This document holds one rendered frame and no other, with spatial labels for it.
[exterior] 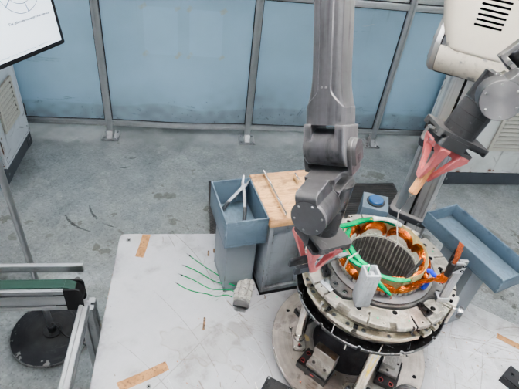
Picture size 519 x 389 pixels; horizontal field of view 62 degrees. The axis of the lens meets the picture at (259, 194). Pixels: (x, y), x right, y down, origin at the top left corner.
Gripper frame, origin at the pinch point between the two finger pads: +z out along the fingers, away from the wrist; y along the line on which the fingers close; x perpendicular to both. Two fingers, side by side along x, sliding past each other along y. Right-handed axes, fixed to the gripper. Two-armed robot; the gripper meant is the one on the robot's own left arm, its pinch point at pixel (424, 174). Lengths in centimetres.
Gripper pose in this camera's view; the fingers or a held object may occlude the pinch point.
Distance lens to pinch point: 83.1
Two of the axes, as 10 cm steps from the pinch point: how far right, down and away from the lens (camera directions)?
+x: -0.5, -5.5, 8.3
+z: -4.4, 7.6, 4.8
